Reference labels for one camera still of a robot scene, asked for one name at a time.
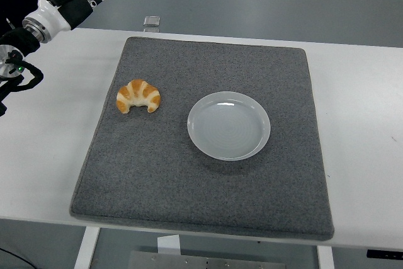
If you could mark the golden croissant bread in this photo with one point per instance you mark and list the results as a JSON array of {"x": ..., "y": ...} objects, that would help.
[{"x": 138, "y": 91}]

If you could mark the round pale grey plate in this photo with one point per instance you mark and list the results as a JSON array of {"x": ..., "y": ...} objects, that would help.
[{"x": 228, "y": 127}]

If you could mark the grey metal plate with screws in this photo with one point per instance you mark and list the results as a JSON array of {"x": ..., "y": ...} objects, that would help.
[{"x": 204, "y": 261}]

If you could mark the square metal floor socket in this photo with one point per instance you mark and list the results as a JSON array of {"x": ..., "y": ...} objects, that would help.
[{"x": 152, "y": 21}]

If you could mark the square grey felt mat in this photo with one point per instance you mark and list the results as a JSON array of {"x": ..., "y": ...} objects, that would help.
[{"x": 195, "y": 193}]

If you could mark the white table leg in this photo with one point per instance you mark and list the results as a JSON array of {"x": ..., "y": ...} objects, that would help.
[
  {"x": 86, "y": 250},
  {"x": 325, "y": 258}
]

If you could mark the black table control panel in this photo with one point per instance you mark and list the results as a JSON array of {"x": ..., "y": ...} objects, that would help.
[{"x": 385, "y": 254}]

